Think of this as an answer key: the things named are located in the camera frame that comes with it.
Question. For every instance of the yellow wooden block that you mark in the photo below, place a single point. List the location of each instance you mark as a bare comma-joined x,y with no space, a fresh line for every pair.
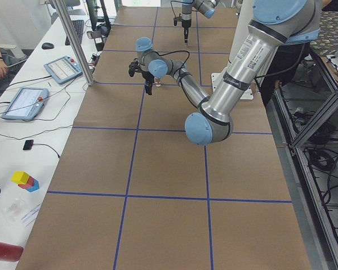
20,177

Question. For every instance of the brass PPR ball valve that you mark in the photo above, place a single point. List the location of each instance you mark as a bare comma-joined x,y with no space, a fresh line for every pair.
157,82

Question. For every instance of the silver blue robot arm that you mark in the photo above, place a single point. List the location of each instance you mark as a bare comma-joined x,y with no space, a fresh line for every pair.
273,24
206,8

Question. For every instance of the blue wooden block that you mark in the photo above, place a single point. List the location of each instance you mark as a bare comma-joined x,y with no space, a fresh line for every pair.
34,187

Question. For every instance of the red wooden block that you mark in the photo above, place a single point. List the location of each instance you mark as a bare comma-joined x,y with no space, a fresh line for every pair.
29,184

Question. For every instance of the black keyboard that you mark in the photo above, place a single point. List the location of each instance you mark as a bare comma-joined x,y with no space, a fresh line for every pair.
78,26

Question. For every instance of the red cylinder bottle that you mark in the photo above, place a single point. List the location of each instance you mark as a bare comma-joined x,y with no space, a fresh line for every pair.
10,253

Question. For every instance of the lower teach pendant tablet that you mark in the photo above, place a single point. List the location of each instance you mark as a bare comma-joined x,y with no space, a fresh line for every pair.
26,104

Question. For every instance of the upper teach pendant tablet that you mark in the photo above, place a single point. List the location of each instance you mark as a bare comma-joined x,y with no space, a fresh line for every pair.
63,69

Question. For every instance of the black computer mouse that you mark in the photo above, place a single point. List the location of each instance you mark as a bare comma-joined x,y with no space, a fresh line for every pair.
47,46

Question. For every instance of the small black box device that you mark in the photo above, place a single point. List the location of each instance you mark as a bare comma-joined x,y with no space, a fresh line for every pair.
28,144

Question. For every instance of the aluminium frame rack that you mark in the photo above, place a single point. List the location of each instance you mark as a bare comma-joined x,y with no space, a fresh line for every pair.
308,116

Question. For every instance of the clear plastic bag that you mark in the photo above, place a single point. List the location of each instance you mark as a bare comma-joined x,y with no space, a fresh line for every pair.
14,210

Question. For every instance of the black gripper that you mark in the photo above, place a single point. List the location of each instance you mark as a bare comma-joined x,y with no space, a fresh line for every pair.
147,77
185,24

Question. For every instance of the aluminium frame post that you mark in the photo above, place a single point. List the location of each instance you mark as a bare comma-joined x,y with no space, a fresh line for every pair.
74,42

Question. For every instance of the teach pendant tablet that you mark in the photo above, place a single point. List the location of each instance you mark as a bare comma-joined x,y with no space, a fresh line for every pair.
63,69
26,104

